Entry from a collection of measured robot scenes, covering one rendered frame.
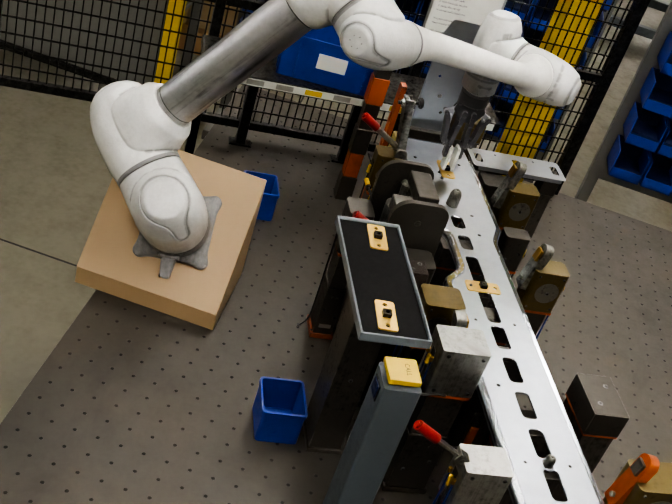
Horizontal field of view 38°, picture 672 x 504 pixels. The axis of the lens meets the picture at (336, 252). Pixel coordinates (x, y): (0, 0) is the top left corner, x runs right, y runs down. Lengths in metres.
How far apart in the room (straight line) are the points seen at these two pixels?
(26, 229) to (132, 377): 1.62
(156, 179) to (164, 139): 0.11
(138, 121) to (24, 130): 2.17
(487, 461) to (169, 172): 0.92
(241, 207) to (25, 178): 1.77
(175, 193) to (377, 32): 0.56
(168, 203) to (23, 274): 1.49
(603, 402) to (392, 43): 0.84
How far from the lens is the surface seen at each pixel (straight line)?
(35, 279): 3.55
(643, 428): 2.67
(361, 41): 1.93
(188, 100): 2.17
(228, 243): 2.38
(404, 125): 2.54
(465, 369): 1.94
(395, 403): 1.74
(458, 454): 1.76
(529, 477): 1.90
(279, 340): 2.42
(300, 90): 2.84
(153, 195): 2.14
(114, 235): 2.42
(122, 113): 2.23
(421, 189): 2.20
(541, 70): 2.37
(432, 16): 3.05
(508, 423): 1.98
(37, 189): 3.99
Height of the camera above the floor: 2.25
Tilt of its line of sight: 34 degrees down
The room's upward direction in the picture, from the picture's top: 19 degrees clockwise
